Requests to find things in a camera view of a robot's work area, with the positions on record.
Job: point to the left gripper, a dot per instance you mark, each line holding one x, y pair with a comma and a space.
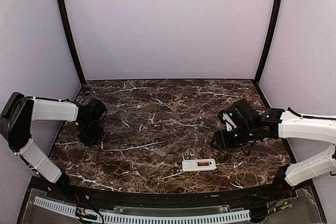
91, 142

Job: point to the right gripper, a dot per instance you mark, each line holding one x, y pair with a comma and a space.
223, 141

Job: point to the white remote control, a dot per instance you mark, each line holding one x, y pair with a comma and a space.
199, 165

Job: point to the grey battery cover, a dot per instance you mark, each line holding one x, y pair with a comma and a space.
159, 152

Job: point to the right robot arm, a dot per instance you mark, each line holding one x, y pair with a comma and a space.
243, 124

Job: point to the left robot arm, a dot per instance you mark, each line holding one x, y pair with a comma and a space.
29, 125

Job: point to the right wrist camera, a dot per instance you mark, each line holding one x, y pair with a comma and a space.
230, 125

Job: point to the black front rail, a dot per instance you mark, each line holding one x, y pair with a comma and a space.
106, 199

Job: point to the white slotted cable duct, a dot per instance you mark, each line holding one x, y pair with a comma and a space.
145, 215

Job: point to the left black frame post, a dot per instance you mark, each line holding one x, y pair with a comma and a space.
70, 41

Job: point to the black frame post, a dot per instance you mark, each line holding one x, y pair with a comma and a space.
70, 41
268, 41

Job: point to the right black frame post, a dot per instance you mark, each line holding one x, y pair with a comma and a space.
268, 41

